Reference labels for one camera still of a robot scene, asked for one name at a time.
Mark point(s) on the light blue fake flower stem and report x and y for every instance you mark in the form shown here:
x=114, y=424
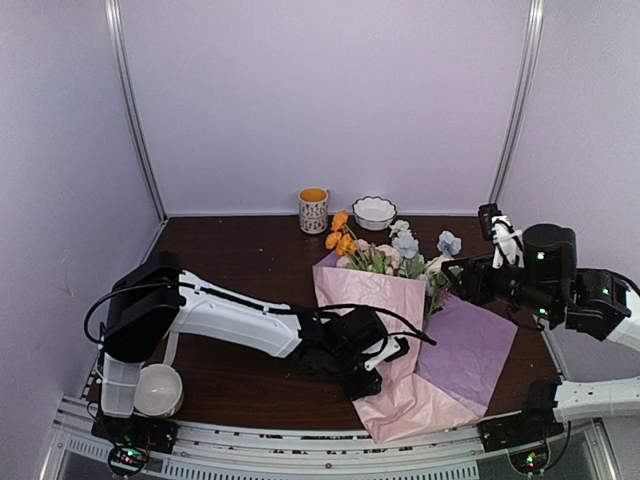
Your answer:
x=413, y=265

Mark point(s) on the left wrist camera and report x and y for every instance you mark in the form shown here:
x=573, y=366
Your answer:
x=386, y=350

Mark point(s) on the aluminium front rail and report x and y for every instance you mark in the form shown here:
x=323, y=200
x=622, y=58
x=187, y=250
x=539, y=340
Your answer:
x=202, y=451

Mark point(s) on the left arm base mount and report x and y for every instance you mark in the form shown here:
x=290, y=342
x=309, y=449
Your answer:
x=136, y=442

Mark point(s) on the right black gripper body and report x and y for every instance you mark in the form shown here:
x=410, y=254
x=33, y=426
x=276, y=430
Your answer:
x=530, y=299

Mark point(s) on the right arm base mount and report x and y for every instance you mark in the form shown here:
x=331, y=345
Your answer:
x=524, y=438

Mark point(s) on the white round cup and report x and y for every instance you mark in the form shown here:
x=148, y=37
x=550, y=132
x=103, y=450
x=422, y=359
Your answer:
x=160, y=392

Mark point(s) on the left aluminium frame post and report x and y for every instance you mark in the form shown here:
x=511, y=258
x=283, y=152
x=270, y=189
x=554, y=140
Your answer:
x=116, y=32

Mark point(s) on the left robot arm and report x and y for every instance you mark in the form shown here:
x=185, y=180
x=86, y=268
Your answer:
x=345, y=342

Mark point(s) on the pink fake flower stem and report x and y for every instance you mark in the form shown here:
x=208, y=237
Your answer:
x=368, y=257

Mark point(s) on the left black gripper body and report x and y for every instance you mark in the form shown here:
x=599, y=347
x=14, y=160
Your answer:
x=351, y=386

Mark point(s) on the patterned mug with orange inside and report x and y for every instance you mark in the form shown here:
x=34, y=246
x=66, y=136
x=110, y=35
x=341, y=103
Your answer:
x=313, y=210

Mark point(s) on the orange fake flower stem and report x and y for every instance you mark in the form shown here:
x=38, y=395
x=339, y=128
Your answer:
x=341, y=240

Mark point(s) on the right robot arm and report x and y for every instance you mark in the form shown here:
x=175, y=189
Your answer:
x=536, y=271

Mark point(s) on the aluminium frame post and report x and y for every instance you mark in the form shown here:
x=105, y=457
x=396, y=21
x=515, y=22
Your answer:
x=116, y=32
x=529, y=59

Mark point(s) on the right aluminium frame post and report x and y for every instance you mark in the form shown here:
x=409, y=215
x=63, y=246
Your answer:
x=529, y=59

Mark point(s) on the white scalloped bowl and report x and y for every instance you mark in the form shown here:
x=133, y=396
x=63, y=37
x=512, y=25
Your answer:
x=374, y=213

